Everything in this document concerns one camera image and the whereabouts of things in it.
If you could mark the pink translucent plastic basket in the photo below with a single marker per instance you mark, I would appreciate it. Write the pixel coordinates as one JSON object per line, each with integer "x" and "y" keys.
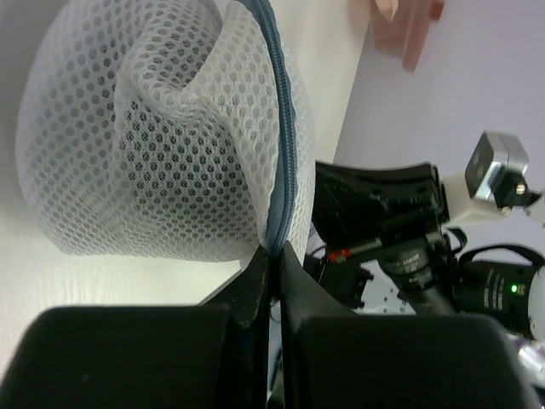
{"x": 399, "y": 29}

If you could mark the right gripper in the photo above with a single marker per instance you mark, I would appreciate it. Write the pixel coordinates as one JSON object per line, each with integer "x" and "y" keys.
{"x": 394, "y": 217}

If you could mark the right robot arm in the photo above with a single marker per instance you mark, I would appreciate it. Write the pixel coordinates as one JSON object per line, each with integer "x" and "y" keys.
{"x": 511, "y": 293}

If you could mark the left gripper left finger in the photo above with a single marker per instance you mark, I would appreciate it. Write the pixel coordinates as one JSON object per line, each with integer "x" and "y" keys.
{"x": 213, "y": 355}

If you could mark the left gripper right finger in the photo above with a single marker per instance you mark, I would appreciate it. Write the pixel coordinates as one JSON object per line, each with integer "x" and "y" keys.
{"x": 335, "y": 358}

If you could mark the white mesh bag blue zipper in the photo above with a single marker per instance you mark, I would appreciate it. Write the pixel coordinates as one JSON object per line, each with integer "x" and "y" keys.
{"x": 167, "y": 129}

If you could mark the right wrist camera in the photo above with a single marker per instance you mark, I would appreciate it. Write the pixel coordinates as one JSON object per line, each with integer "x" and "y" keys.
{"x": 492, "y": 184}

